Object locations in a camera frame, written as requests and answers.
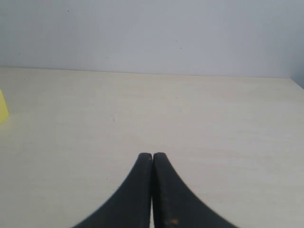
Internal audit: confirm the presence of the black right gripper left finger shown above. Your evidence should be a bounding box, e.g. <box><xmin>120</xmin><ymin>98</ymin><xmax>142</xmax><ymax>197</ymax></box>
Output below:
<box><xmin>75</xmin><ymin>153</ymin><xmax>152</xmax><ymax>228</ymax></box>

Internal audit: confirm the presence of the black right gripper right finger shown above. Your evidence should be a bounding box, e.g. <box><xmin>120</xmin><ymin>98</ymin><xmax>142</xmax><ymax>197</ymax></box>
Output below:
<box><xmin>152</xmin><ymin>152</ymin><xmax>234</xmax><ymax>228</ymax></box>

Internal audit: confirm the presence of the yellow cube block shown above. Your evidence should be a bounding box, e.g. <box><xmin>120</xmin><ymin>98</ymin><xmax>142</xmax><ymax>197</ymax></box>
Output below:
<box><xmin>0</xmin><ymin>90</ymin><xmax>9</xmax><ymax>123</ymax></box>

